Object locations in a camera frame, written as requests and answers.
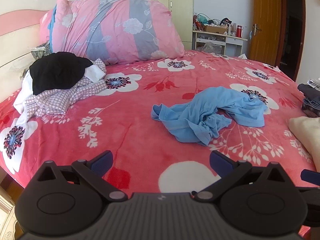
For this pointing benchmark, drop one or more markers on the white crumpled garment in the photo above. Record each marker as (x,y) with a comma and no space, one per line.
(315,83)

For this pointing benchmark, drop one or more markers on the white cloth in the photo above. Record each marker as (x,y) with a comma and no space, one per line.
(23,100)

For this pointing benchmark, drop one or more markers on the pink white checked garment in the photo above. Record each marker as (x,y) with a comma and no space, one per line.
(62,97)

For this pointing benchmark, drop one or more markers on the clear plastic bag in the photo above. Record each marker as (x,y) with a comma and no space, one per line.
(210,47)

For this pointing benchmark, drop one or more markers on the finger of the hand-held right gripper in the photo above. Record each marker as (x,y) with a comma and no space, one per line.
(313,196)
(311,178)

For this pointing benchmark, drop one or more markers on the red floral blanket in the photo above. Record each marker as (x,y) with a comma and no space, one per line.
(125,120)

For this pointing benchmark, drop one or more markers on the red bottle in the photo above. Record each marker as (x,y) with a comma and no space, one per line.
(239,32)

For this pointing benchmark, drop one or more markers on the cream wardrobe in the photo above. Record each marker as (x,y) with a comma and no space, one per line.
(180,10)

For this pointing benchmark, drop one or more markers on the dark patterned garment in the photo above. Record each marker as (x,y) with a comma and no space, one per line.
(311,112)

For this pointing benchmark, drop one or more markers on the cardboard box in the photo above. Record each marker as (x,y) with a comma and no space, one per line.
(215,29)

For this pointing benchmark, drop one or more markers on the pink white bed headboard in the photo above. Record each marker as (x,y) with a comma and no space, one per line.
(15,45)

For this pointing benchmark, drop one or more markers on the light blue t-shirt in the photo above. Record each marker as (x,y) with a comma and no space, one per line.
(200,110)

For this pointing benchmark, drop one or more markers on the blue face mask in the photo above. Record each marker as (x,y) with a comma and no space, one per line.
(251,34)

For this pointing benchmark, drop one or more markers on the green patterned pillow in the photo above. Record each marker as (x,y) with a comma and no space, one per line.
(40,51)

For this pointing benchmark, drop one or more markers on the white ribbed garment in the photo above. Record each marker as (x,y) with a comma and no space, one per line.
(95,73)

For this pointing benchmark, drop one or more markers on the black garment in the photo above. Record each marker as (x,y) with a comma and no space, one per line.
(57,72)

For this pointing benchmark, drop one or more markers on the wooden door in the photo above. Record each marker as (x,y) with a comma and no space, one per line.
(267,17)

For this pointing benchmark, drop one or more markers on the pink striped floral pillow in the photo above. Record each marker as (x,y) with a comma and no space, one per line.
(112,30)

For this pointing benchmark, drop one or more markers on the white desk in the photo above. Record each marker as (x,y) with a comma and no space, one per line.
(235,41)

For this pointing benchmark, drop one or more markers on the teal plastic item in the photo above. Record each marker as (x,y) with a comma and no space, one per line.
(202,18)

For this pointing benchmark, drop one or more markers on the blue jeans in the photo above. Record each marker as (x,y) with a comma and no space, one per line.
(311,102)

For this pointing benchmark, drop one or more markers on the dark printed bag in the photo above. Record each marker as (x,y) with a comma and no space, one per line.
(226,22)

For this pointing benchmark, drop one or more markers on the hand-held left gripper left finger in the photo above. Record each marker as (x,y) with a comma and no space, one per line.
(101,163)

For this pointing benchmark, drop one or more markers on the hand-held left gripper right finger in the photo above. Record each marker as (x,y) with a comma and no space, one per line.
(221,163)

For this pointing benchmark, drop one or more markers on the cream folded cloth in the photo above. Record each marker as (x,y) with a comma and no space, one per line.
(307,135)

